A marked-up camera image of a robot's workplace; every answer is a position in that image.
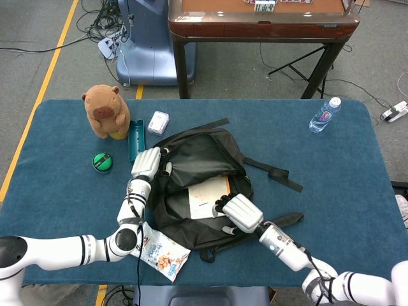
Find white power strip black plug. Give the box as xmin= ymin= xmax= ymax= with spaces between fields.
xmin=381 ymin=101 xmax=408 ymax=123

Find white power strip with plugs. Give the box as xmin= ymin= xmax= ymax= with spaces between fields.
xmin=97 ymin=30 xmax=127 ymax=60

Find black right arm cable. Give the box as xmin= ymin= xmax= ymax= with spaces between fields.
xmin=293 ymin=240 xmax=337 ymax=303

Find white yellow Lexicon notebook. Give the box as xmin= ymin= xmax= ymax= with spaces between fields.
xmin=187 ymin=175 xmax=231 ymax=220

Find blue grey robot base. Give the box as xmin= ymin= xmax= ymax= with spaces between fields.
xmin=133 ymin=286 xmax=271 ymax=306

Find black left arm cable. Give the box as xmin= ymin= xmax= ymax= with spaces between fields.
xmin=126 ymin=186 xmax=144 ymax=306

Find black fabric backpack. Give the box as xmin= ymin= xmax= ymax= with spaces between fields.
xmin=148 ymin=117 xmax=304 ymax=263

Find blue felt table cloth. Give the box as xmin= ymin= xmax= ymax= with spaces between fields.
xmin=0 ymin=98 xmax=408 ymax=286

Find white shoe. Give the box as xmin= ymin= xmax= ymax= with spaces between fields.
xmin=395 ymin=194 xmax=408 ymax=228

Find white printed snack bag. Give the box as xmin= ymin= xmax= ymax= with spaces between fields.
xmin=130 ymin=222 xmax=191 ymax=283

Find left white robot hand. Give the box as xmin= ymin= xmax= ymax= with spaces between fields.
xmin=130 ymin=146 xmax=173 ymax=179

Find black floor cable tangle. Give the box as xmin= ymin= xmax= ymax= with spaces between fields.
xmin=79 ymin=0 xmax=128 ymax=42

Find white clear card box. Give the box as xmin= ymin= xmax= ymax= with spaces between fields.
xmin=147 ymin=110 xmax=170 ymax=137

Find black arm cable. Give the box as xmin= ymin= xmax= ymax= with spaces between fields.
xmin=126 ymin=186 xmax=144 ymax=306
xmin=293 ymin=240 xmax=337 ymax=303

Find clear plastic water bottle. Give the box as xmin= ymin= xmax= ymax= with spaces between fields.
xmin=309 ymin=96 xmax=342 ymax=134

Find teal open pencil box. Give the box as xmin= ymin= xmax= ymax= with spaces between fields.
xmin=127 ymin=119 xmax=147 ymax=163

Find green black ball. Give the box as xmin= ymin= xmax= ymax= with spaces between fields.
xmin=92 ymin=152 xmax=113 ymax=173

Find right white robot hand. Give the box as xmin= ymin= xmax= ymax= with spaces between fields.
xmin=212 ymin=193 xmax=265 ymax=236

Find brown mahjong table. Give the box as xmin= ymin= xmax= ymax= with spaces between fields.
xmin=168 ymin=0 xmax=361 ymax=99

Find mahjong tile row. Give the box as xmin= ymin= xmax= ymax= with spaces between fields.
xmin=254 ymin=0 xmax=277 ymax=13

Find blue grey machine pedestal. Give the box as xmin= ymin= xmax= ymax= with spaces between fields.
xmin=115 ymin=0 xmax=198 ymax=86

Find brown capybara plush toy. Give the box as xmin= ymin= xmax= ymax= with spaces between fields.
xmin=81 ymin=84 xmax=131 ymax=140

